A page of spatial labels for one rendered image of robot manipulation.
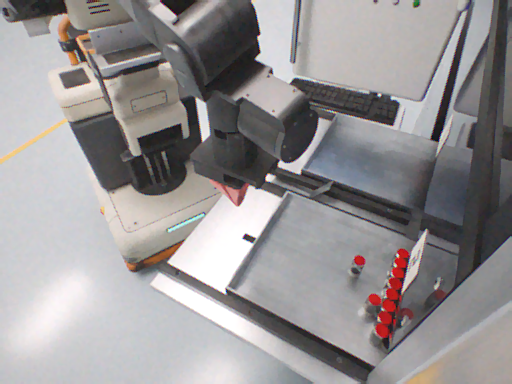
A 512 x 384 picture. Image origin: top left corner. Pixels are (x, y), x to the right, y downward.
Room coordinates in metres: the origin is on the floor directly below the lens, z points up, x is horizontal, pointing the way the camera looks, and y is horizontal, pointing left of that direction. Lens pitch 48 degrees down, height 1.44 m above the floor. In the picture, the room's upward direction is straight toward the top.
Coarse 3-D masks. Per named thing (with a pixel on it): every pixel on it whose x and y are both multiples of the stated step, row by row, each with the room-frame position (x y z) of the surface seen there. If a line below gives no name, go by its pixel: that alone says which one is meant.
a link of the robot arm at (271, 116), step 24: (168, 48) 0.27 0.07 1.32; (192, 72) 0.26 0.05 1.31; (240, 72) 0.29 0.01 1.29; (264, 72) 0.28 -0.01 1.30; (240, 96) 0.26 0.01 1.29; (264, 96) 0.25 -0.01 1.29; (288, 96) 0.25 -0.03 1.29; (240, 120) 0.26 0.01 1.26; (264, 120) 0.25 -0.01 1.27; (288, 120) 0.23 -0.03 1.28; (312, 120) 0.26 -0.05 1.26; (264, 144) 0.24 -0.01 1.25; (288, 144) 0.23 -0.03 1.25
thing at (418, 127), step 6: (444, 60) 1.76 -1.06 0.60; (438, 72) 1.82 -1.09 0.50; (438, 78) 1.56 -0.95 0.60; (432, 84) 1.85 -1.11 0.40; (432, 90) 1.60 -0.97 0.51; (432, 96) 1.39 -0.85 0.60; (426, 102) 1.70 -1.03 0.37; (426, 108) 1.48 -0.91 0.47; (420, 114) 1.73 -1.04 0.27; (426, 114) 1.28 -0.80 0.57; (420, 120) 1.49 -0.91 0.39; (414, 126) 1.75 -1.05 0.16; (420, 126) 1.29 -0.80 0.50; (414, 132) 1.50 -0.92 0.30; (420, 132) 1.14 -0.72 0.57
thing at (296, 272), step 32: (288, 192) 0.48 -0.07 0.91; (288, 224) 0.42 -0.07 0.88; (320, 224) 0.42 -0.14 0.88; (352, 224) 0.41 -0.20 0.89; (256, 256) 0.34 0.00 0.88; (288, 256) 0.34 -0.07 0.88; (320, 256) 0.34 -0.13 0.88; (352, 256) 0.34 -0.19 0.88; (384, 256) 0.34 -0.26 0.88; (256, 288) 0.27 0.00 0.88; (288, 288) 0.27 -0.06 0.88; (320, 288) 0.27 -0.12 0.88; (352, 288) 0.27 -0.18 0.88; (288, 320) 0.20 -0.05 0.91; (320, 320) 0.21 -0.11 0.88; (352, 320) 0.21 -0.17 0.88; (352, 352) 0.15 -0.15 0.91; (384, 352) 0.16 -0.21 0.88
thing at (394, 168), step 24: (336, 120) 0.78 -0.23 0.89; (360, 120) 0.75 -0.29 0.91; (336, 144) 0.68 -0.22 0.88; (360, 144) 0.68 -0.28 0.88; (384, 144) 0.68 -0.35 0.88; (408, 144) 0.68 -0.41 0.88; (432, 144) 0.65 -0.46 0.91; (312, 168) 0.59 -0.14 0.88; (336, 168) 0.59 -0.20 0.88; (360, 168) 0.59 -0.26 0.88; (384, 168) 0.59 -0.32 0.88; (408, 168) 0.59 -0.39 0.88; (432, 168) 0.59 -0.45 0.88; (360, 192) 0.49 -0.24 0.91; (384, 192) 0.51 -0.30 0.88; (408, 192) 0.51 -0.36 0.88
